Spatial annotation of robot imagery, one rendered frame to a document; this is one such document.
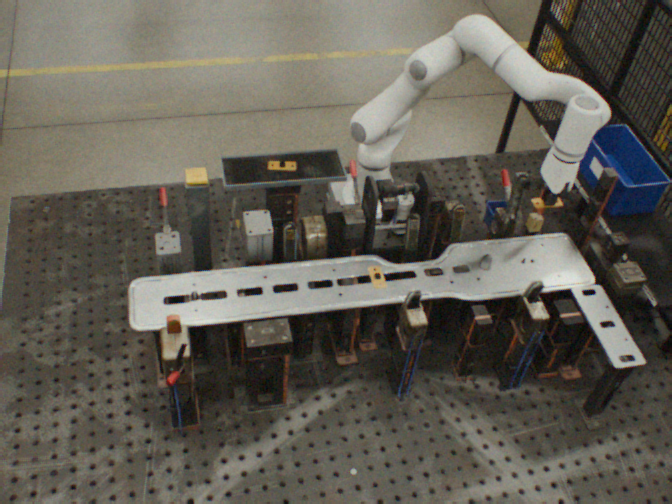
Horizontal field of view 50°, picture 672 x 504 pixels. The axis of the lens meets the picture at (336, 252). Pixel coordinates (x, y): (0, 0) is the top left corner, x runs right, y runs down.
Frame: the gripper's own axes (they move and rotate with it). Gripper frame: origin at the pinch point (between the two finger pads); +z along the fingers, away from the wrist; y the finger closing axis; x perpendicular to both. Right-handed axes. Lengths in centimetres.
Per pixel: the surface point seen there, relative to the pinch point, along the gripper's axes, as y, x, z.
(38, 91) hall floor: -252, -176, 128
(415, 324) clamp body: 21, -42, 23
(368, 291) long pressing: 5, -51, 27
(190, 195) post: -30, -98, 16
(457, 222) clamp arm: -14.3, -17.8, 22.2
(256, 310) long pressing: 7, -83, 27
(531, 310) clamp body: 21.7, -7.8, 22.7
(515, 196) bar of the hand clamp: -15.0, -0.5, 13.8
